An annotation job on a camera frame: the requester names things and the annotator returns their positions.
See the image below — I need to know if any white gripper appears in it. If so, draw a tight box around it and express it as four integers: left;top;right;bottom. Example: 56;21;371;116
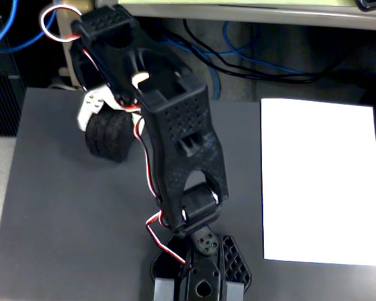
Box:
77;88;145;136

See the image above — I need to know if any black foam cube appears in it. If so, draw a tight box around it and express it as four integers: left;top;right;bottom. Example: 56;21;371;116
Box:
85;109;138;163

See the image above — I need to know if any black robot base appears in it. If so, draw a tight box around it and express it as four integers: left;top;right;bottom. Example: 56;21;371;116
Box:
150;234;253;301

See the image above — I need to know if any beige desk panel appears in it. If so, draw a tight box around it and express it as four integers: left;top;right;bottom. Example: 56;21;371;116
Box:
55;8;82;91

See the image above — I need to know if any dark grey board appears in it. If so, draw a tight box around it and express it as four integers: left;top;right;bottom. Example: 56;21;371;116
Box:
0;87;376;301

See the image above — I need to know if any black vented computer case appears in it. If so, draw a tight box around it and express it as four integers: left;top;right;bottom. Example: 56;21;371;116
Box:
0;15;29;137

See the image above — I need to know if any beige plastic box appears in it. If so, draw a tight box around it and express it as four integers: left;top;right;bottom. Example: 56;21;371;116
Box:
61;0;94;13

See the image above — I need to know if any grey desk top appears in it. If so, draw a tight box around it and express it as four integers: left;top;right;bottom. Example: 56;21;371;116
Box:
95;0;376;31

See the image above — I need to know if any yellow green paper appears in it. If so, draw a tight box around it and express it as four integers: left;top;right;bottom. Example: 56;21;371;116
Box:
118;0;355;6

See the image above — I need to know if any grey base clamp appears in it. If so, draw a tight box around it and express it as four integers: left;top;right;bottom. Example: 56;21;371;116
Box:
227;280;246;301
154;277;176;301

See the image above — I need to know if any white paper sheet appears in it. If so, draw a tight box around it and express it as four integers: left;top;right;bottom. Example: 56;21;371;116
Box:
260;98;376;267

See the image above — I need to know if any black device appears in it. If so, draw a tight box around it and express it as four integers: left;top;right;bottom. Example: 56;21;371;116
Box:
355;0;376;13

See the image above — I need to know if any white cord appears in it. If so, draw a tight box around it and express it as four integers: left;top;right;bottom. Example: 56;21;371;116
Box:
47;82;85;92

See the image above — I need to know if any red white servo cable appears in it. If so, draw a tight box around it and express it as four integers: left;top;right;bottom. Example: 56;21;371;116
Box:
145;210;188;265
81;46;165;225
39;5;83;43

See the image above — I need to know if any blue network cable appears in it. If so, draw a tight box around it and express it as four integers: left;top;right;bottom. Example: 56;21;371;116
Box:
207;62;221;101
162;21;306;76
0;0;59;53

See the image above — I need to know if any black power cable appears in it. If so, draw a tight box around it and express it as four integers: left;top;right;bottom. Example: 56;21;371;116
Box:
183;18;342;84
175;34;333;83

